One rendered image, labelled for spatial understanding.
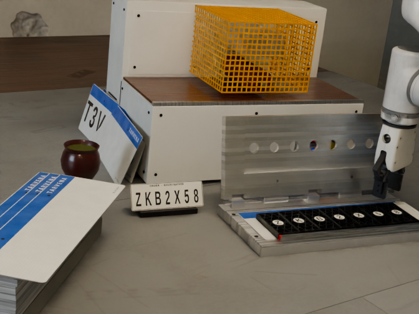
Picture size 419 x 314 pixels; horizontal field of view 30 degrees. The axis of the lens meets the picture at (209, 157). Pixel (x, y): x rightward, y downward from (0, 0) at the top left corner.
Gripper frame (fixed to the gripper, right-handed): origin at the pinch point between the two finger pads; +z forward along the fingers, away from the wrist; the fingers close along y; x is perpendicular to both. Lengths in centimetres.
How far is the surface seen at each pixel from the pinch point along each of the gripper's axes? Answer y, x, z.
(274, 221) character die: -32.2, 7.9, 1.9
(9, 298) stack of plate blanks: -94, 11, -4
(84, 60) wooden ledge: 34, 141, 7
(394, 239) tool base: -13.9, -10.1, 4.7
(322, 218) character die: -22.6, 2.4, 2.1
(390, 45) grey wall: 245, 126, 22
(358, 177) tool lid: -3.5, 5.7, -1.2
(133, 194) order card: -47, 33, 0
